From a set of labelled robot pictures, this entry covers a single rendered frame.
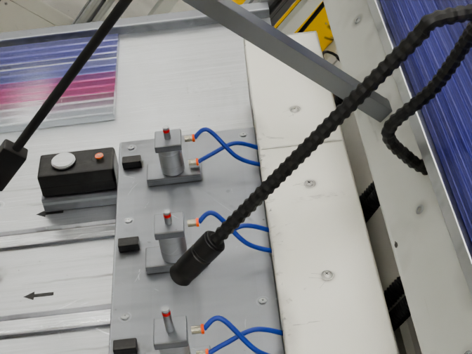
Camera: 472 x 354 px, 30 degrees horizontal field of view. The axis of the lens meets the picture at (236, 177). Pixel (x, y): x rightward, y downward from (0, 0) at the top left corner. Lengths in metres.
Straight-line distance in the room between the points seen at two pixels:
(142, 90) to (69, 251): 0.26
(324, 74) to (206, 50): 0.41
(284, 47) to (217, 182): 0.18
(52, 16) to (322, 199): 1.38
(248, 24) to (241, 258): 0.20
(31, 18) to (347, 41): 1.30
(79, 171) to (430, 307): 0.41
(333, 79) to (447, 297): 0.21
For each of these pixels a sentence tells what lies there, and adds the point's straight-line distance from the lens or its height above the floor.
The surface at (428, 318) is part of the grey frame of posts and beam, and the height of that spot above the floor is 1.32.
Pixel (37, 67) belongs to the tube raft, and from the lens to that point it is 1.11.
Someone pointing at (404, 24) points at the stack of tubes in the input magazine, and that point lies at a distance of 0.73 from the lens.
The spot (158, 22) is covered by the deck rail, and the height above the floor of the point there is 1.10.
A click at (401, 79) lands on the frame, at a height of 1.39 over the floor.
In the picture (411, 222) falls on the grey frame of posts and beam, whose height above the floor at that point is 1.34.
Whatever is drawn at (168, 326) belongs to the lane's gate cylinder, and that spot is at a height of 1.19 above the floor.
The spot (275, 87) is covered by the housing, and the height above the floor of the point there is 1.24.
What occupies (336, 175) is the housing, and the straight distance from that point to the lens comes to 0.78.
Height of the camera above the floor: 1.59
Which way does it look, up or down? 30 degrees down
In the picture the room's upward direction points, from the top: 44 degrees clockwise
